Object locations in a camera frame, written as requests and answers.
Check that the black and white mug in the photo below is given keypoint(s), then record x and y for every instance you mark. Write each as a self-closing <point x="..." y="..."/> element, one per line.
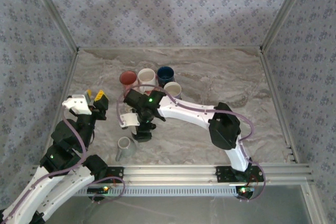
<point x="135" y="138"/>

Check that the cream mug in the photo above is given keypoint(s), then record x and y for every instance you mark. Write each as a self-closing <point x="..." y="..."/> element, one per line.
<point x="147" y="75"/>

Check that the purple mug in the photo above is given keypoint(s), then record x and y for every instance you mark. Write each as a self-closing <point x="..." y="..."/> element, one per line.
<point x="172" y="87"/>

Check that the pink mug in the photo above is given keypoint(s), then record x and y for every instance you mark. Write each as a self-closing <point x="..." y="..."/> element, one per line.
<point x="128" y="77"/>

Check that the dark blue mug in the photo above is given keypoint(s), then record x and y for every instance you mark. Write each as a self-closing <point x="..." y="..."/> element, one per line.
<point x="166" y="73"/>

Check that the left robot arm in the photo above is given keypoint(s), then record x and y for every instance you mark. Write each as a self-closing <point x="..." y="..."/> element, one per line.
<point x="71" y="184"/>

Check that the grey mug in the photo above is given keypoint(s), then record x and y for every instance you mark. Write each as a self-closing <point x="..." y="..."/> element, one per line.
<point x="130" y="150"/>

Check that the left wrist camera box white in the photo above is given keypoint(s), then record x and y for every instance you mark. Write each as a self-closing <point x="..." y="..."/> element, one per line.
<point x="77" y="104"/>

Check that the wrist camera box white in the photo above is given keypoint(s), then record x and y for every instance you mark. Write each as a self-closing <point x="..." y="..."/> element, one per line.
<point x="77" y="104"/>
<point x="130" y="120"/>

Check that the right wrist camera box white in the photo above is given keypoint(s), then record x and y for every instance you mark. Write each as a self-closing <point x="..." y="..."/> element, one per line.
<point x="130" y="120"/>

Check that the aluminium side rail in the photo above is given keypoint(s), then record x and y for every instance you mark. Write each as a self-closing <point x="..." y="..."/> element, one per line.
<point x="66" y="82"/>
<point x="271" y="82"/>

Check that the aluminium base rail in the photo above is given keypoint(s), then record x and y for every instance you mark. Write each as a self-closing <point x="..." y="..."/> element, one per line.
<point x="170" y="174"/>

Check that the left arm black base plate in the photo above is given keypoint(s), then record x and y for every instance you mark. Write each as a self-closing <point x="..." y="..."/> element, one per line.
<point x="115" y="172"/>

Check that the aluminium rear rail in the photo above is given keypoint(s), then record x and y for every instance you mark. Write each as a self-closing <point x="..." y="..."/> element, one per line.
<point x="170" y="48"/>

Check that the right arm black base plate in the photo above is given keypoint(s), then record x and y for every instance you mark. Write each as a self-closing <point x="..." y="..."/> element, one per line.
<point x="223" y="175"/>

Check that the aluminium corner post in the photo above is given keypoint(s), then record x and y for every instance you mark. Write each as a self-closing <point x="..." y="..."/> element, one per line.
<point x="285" y="11"/>
<point x="55" y="11"/>

